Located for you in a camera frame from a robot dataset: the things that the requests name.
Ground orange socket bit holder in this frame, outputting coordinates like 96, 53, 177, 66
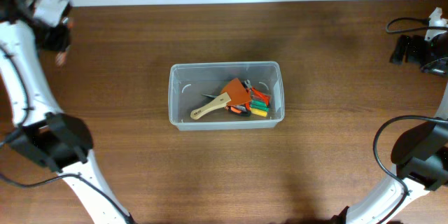
55, 17, 74, 67

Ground clear screwdriver set case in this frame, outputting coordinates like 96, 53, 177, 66
227, 101, 270, 117

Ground small red cutting pliers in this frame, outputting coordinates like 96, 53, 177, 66
243, 80, 271, 111

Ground orange long nose pliers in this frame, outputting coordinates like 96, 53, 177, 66
191, 93, 251, 120

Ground orange scraper wooden handle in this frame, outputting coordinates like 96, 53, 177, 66
190, 78, 251, 120

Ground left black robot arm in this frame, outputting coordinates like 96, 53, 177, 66
1, 0, 134, 223

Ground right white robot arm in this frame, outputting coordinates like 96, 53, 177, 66
330, 31, 447, 223

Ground clear plastic container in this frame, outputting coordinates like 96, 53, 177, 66
168, 61, 286, 131

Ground right black cable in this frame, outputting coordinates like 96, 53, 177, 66
372, 17, 448, 224

